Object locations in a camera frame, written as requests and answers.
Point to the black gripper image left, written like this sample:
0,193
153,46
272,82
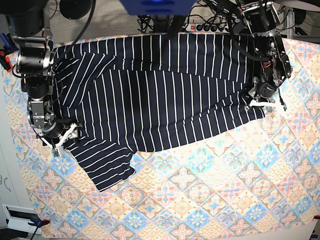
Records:
55,129

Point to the colourful patterned tablecloth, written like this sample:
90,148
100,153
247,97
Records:
260,177

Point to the white wall vent panel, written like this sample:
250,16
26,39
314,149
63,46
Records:
19,218

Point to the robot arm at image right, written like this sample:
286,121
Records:
260,19

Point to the white power strip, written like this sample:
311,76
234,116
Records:
207,27

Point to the navy white striped T-shirt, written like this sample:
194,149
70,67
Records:
148,93

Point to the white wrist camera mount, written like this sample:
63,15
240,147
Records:
56,148
277,105

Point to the blue orange clamp upper left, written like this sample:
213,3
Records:
8,48

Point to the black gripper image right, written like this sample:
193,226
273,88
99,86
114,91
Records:
262,91

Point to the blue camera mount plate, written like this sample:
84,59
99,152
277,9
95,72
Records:
158,7

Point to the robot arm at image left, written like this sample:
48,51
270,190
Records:
36,65

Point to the blue orange clamp lower left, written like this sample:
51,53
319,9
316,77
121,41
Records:
38,222

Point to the blue orange clamp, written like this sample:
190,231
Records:
8,48
38,222

